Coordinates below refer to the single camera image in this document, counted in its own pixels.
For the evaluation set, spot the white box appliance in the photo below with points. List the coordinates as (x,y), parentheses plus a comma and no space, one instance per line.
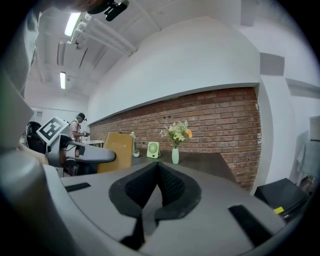
(315,128)

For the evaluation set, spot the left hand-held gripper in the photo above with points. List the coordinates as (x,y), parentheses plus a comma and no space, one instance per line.
(52,130)

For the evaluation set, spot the teal water bottle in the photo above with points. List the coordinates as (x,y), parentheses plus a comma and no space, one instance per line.
(135,142)

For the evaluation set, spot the long ceiling light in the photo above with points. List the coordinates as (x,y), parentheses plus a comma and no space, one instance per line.
(72,24)

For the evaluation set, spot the black cabinet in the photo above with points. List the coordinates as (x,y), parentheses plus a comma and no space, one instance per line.
(280,195)

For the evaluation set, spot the white table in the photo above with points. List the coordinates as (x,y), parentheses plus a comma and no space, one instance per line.
(93,143)

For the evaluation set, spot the pale green vase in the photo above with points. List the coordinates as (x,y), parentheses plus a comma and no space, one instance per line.
(175,156)

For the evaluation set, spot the bunch of artificial flowers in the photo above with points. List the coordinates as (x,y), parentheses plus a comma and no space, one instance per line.
(176,133)

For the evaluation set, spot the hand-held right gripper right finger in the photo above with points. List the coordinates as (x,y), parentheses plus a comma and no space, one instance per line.
(212,225)

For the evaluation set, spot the person's grey shirt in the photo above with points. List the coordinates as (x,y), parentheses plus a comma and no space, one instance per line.
(27,50)

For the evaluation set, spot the person's left forearm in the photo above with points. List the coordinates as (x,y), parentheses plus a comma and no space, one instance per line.
(32,152)

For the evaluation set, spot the white ceiling pipes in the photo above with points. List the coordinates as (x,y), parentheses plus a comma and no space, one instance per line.
(105,35)

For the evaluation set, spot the person's left hand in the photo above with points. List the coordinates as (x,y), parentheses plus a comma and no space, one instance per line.
(63,156)

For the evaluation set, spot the short ceiling light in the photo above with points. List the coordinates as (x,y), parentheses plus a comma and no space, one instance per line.
(62,80)

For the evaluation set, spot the black head-worn camera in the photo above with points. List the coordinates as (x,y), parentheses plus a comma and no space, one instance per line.
(115,10)

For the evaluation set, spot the grey tablecloth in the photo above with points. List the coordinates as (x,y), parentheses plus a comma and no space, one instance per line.
(308,157)

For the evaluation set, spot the yellow sticker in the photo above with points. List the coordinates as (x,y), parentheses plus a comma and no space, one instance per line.
(278,210)

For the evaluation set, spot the green desk fan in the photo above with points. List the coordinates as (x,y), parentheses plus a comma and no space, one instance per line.
(153,149)

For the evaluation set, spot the black office chair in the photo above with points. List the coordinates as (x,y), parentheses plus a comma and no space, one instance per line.
(35,140)

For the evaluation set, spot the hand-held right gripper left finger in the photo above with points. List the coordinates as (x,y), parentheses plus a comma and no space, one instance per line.
(95,205)

